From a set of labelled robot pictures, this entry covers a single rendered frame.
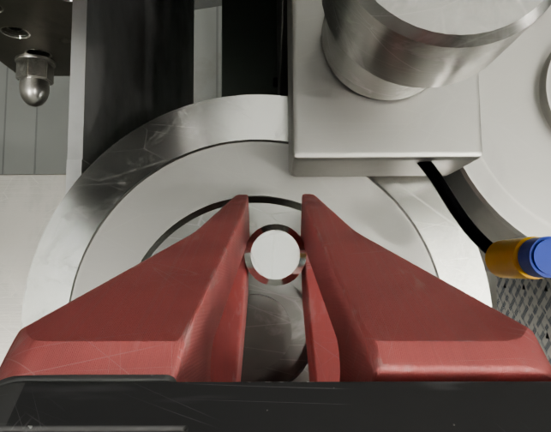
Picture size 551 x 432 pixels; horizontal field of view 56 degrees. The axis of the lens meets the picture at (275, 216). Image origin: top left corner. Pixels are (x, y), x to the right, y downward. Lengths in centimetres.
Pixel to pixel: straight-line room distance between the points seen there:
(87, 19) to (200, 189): 7
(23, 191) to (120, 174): 38
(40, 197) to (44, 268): 37
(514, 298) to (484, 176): 24
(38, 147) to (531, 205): 282
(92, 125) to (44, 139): 273
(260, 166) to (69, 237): 6
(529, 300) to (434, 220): 23
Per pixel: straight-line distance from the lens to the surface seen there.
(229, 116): 17
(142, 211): 16
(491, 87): 19
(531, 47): 21
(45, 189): 54
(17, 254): 55
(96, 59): 20
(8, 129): 309
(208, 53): 257
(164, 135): 17
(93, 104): 20
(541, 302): 38
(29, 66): 56
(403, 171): 16
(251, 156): 16
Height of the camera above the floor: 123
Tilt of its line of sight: 6 degrees down
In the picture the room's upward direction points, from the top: 180 degrees clockwise
